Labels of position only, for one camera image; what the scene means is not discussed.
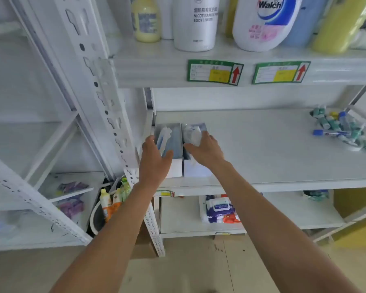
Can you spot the person's left hand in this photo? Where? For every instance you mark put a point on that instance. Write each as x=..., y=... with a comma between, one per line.
x=152, y=161

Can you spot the person's right hand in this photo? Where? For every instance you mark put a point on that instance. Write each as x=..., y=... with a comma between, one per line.
x=209, y=152

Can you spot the white mask box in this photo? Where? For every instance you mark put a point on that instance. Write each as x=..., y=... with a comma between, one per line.
x=177, y=167
x=195, y=171

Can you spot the stack of blue masks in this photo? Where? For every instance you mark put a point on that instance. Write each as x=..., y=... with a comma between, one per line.
x=176, y=146

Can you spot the white metal shelf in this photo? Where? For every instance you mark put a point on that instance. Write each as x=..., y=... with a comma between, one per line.
x=24, y=193
x=262, y=143

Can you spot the person's left forearm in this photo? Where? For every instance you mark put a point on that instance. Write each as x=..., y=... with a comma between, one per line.
x=109, y=241

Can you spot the person's right forearm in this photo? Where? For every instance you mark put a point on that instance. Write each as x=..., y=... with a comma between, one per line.
x=262, y=228

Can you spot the small shelf label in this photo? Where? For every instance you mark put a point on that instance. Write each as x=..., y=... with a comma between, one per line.
x=164, y=194

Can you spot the green shelf label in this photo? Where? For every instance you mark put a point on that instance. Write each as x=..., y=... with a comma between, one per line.
x=215, y=73
x=280, y=73

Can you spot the green white tube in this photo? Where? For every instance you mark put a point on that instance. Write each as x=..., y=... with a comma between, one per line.
x=125, y=189

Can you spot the purple wet wipes pack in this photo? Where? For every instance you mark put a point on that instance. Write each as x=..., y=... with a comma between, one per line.
x=216, y=207

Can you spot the yellow capped orange tube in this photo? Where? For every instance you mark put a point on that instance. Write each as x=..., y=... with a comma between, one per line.
x=105, y=204

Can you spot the white rimmed dark bucket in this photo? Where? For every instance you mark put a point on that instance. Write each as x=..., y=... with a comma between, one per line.
x=96, y=219

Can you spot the pile of purple sachets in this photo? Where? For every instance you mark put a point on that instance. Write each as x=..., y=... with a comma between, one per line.
x=71, y=209
x=71, y=187

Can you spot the white body lotion bottle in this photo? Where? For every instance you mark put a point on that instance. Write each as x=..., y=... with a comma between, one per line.
x=195, y=33

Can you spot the pile of small teal tubes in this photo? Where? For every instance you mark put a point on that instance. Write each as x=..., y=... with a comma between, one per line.
x=324, y=122

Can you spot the large white detergent bottle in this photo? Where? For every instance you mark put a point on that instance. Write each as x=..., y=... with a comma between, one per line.
x=262, y=27

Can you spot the pale yellow lotion bottle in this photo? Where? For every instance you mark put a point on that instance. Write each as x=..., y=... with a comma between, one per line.
x=146, y=24

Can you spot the olive yellow bottle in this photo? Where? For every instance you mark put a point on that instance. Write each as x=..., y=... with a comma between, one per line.
x=231, y=15

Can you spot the blue bottle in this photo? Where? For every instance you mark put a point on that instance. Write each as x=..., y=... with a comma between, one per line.
x=308, y=21

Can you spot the yellow green bottle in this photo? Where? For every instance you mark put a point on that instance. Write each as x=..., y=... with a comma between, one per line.
x=338, y=27

